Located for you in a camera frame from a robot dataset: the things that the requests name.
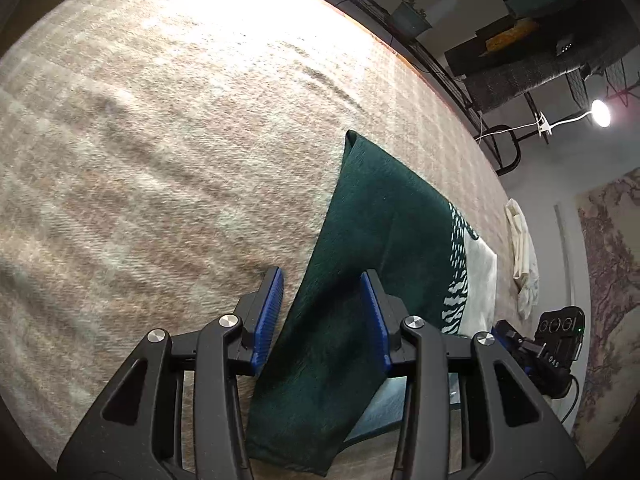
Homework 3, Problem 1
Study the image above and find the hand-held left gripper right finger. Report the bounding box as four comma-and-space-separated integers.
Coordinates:
360, 269, 586, 480

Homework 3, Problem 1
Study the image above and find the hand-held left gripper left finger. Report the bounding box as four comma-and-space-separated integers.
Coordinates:
57, 266, 285, 480

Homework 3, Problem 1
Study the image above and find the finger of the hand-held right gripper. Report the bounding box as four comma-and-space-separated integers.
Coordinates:
491, 319, 536, 361

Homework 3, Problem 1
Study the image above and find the green tree print t-shirt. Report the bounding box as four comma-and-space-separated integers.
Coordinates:
245, 130, 498, 478

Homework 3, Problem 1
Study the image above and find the black metal clothes rack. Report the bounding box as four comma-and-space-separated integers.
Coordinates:
260, 0, 640, 177

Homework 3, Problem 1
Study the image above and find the cream folded garment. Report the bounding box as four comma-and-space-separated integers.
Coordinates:
504, 199, 532, 277

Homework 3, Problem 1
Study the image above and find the white clip lamp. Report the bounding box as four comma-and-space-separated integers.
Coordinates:
475, 100, 613, 142

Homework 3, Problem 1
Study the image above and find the black coat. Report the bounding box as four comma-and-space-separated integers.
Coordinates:
444, 15, 566, 77

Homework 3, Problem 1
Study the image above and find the yellow garment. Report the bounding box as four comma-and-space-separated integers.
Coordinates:
481, 17, 542, 54

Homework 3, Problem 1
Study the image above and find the potted plant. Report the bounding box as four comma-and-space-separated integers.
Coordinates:
390, 0, 433, 39

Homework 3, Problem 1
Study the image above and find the landscape wall mural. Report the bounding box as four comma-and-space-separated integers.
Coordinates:
572, 169, 640, 453

